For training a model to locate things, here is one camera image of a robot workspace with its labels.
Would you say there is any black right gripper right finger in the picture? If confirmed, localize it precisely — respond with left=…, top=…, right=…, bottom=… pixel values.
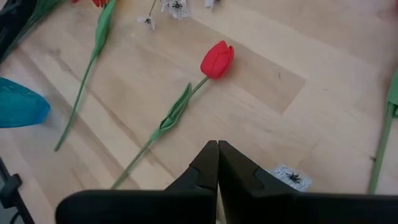
left=218, top=139, right=398, bottom=224

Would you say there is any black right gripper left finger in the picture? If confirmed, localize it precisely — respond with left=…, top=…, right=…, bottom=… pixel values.
left=55, top=139, right=220, bottom=224

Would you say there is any white blossom spray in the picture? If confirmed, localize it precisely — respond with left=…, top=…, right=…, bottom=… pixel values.
left=136, top=0, right=220, bottom=31
left=269, top=164, right=313, bottom=192

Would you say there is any red tulip with green stem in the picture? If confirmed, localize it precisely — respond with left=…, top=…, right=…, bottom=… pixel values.
left=110, top=40, right=235, bottom=190
left=54, top=0, right=118, bottom=152

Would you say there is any blue translucent vase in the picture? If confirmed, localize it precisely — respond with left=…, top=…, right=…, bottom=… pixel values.
left=0, top=77, right=51, bottom=129

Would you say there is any black table edge bracket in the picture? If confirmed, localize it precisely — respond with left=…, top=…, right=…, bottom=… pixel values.
left=0, top=157, right=35, bottom=224

